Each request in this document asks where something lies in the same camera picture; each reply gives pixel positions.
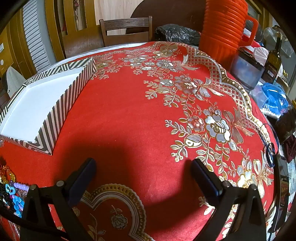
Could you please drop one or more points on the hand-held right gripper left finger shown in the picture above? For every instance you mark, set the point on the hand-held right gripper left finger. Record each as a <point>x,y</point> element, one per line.
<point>81,183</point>

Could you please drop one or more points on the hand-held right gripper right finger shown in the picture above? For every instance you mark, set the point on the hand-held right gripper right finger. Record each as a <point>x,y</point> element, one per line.
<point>205,183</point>

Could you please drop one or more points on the striped cardboard box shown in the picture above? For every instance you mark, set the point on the striped cardboard box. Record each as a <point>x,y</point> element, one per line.
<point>46,97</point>

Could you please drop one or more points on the red floral tablecloth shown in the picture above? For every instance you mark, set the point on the red floral tablecloth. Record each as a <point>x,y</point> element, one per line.
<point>129,120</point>

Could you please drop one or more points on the dark brown container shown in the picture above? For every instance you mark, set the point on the dark brown container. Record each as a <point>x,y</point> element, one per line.
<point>286,125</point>

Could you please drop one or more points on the blue plastic bag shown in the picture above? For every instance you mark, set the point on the blue plastic bag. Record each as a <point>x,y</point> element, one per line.
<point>275,97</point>

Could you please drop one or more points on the white padded board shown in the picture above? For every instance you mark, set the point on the white padded board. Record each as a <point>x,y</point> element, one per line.
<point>15,81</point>

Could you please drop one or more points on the dark glass bottle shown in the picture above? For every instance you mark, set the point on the dark glass bottle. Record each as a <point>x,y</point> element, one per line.
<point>272,62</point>

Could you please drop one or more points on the white pleated paper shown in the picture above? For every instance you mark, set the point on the white pleated paper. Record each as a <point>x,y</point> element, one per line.
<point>260,54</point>

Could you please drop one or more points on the stack of orange plastic pitchers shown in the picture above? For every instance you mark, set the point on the stack of orange plastic pitchers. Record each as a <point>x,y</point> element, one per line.
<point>219,34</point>

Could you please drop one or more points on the black plastic bag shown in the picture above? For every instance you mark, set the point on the black plastic bag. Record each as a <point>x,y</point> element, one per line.
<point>175,33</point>

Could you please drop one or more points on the dark wooden chair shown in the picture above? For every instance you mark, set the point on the dark wooden chair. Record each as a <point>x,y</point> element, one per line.
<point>126,36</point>

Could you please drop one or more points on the white louvered door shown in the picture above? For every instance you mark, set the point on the white louvered door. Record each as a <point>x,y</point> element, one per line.
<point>34,34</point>

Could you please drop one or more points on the dark round wooden board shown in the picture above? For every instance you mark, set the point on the dark round wooden board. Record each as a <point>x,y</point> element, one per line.
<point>161,11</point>

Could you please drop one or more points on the white light switch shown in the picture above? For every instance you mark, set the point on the white light switch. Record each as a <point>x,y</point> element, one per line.
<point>1,47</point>

